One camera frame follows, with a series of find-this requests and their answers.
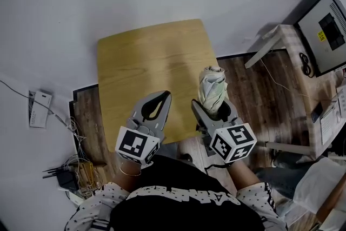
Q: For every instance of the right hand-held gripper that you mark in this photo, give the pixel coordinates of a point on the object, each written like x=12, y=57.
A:
x=232, y=142

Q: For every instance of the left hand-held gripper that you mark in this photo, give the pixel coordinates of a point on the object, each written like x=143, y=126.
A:
x=133, y=144

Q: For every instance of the pale green cloth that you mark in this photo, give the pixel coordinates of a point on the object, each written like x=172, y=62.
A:
x=212, y=88

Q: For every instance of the person's right forearm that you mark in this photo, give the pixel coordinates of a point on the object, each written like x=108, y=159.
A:
x=246, y=184

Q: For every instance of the person's left forearm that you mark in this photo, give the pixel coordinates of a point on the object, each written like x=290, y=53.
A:
x=121, y=184

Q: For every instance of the wooden table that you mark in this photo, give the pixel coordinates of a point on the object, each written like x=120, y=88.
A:
x=151, y=62

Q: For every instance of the white checked-top desk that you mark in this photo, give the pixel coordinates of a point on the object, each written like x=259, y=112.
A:
x=292, y=84

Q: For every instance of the yellow cardboard box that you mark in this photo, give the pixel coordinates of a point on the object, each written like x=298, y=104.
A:
x=86, y=173

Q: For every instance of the person's black printed top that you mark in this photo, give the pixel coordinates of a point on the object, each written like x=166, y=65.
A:
x=183, y=205

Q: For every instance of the black phone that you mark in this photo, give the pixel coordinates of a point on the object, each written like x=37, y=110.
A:
x=316, y=112

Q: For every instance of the black router with antennas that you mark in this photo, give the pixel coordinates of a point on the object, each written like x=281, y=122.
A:
x=66, y=179

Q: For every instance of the white power strip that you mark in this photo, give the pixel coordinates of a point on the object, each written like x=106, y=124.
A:
x=75, y=197

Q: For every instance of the grey equipment cabinet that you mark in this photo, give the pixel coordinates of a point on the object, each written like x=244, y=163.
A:
x=316, y=35

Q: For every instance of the white wall device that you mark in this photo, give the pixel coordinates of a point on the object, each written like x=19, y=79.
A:
x=39, y=111

